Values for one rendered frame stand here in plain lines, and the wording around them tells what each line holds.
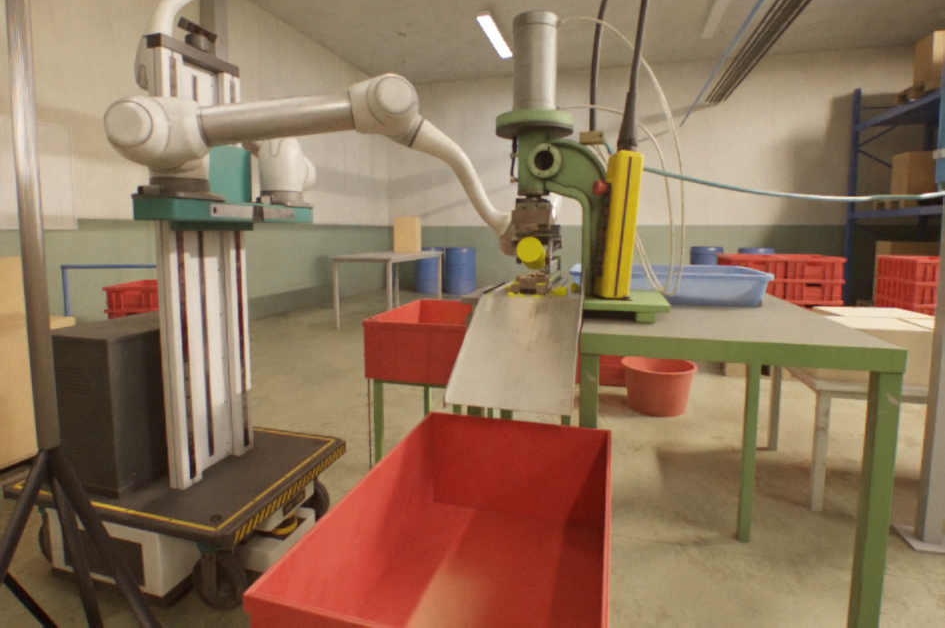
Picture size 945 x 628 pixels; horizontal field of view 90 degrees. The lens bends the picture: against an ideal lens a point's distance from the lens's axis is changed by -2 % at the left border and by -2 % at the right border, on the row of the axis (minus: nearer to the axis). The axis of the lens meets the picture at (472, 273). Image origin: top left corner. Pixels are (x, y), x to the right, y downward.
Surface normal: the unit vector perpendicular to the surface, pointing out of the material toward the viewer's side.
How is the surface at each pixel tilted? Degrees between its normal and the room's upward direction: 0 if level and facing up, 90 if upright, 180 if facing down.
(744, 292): 100
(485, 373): 30
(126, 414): 90
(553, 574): 0
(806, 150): 90
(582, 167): 90
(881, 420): 90
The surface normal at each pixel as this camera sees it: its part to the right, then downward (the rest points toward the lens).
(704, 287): -0.26, 0.25
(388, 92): 0.31, 0.07
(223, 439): 0.96, 0.02
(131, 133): 0.06, 0.04
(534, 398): -0.14, -0.82
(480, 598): 0.00, -1.00
